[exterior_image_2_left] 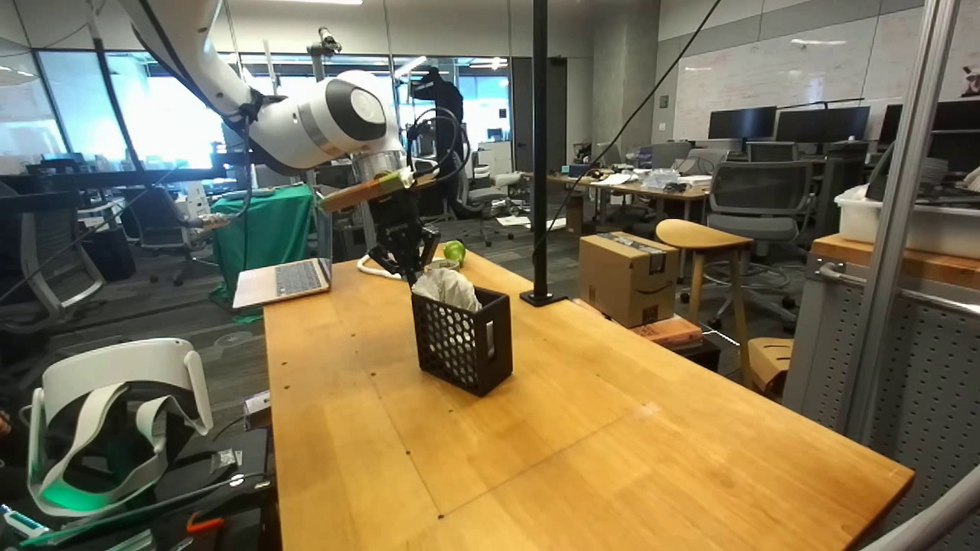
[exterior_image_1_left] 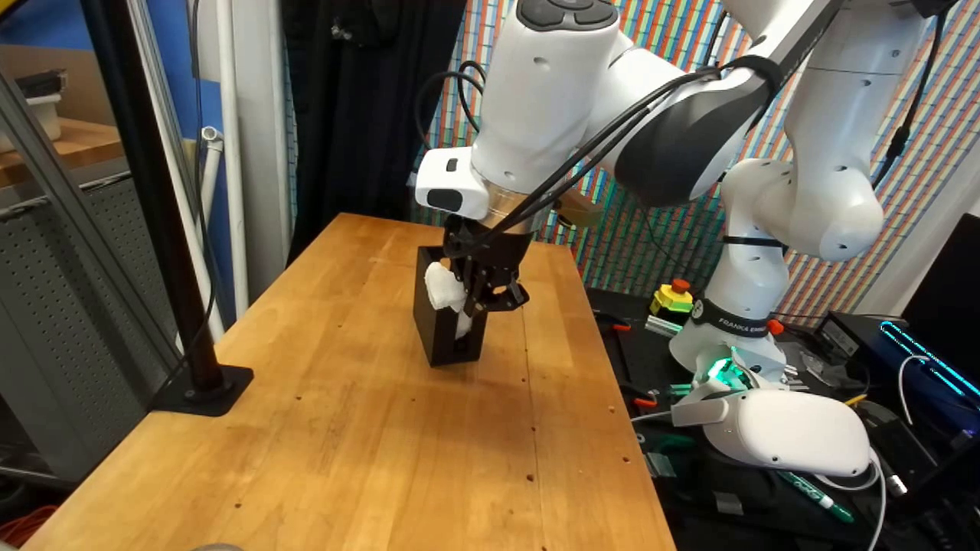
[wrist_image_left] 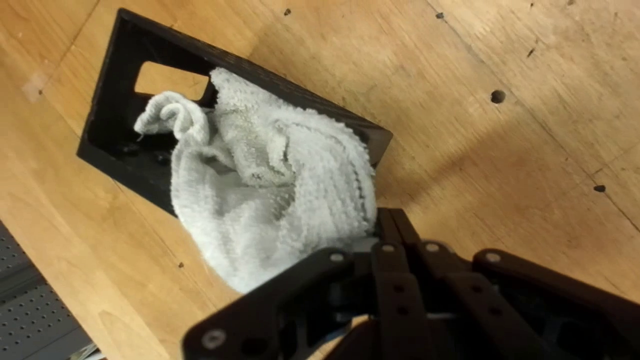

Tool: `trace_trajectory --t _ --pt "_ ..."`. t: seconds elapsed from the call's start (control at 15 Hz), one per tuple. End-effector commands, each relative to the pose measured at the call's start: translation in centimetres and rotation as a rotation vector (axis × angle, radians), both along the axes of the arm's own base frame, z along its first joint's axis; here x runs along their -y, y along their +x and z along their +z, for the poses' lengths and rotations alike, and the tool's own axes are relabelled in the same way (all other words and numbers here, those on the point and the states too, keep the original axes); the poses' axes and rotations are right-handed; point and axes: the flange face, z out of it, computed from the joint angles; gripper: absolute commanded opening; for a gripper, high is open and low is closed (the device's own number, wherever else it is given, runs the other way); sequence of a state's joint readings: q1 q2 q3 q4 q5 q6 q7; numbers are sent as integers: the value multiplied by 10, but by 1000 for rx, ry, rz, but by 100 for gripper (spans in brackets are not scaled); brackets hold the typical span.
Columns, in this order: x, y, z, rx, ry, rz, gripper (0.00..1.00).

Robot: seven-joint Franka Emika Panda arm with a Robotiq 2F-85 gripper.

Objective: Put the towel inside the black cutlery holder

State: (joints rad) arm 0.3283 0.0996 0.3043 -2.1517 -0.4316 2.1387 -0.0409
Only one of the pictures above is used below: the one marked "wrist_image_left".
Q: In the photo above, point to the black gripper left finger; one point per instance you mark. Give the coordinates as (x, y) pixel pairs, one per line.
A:
(320, 313)

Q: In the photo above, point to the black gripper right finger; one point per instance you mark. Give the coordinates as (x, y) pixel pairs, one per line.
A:
(520, 313)

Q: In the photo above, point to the white terry towel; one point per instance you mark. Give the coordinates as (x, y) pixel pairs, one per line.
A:
(267, 186)

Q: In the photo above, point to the black plastic tray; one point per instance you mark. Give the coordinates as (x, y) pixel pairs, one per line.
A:
(110, 120)

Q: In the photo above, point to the grey pegboard cabinet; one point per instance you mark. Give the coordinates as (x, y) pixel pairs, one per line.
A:
(32, 313)

